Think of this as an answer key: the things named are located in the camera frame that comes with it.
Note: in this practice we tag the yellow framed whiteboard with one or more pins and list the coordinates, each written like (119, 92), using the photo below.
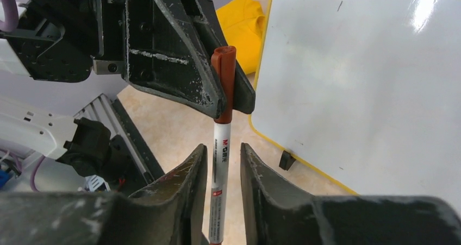
(366, 91)

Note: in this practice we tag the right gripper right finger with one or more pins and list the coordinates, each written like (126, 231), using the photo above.
(278, 212)

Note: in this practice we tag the white marker pen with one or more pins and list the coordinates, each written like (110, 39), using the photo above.
(219, 181)

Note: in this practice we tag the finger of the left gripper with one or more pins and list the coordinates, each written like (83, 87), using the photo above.
(168, 48)
(204, 20)

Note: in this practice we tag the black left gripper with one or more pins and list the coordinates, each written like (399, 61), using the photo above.
(67, 40)

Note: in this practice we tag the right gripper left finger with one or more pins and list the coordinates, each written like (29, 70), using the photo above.
(167, 211)

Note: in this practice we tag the yellow cloth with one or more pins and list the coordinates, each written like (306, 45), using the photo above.
(242, 23)

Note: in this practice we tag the brown marker cap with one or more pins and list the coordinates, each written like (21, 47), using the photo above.
(223, 61)

